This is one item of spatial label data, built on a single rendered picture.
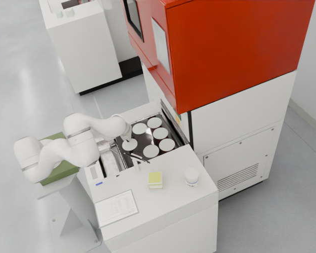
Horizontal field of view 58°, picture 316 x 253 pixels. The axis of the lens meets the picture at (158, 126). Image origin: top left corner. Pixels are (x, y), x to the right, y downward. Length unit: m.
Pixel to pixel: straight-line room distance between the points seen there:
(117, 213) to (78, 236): 1.16
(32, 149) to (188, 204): 0.81
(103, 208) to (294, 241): 1.55
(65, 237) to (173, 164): 1.38
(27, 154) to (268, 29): 1.28
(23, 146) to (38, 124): 2.22
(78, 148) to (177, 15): 0.66
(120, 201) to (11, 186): 1.87
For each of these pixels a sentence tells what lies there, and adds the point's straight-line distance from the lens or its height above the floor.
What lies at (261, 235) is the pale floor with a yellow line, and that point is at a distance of 2.51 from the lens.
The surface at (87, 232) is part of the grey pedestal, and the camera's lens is 2.64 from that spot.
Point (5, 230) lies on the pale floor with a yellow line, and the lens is 3.03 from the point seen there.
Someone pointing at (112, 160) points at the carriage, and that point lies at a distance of 1.83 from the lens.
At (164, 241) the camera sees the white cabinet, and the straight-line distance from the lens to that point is 1.76.
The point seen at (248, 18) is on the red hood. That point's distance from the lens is 1.40.
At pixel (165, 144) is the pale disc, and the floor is 0.90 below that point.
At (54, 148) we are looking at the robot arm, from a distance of 1.31.
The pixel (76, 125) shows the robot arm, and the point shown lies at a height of 1.51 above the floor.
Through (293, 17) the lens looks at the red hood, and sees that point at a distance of 1.59.
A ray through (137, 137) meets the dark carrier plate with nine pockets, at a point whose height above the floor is 0.90.
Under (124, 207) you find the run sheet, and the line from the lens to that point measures 1.54.
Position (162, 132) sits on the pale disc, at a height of 0.90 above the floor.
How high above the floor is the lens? 2.30
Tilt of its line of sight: 47 degrees down
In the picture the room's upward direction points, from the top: 11 degrees counter-clockwise
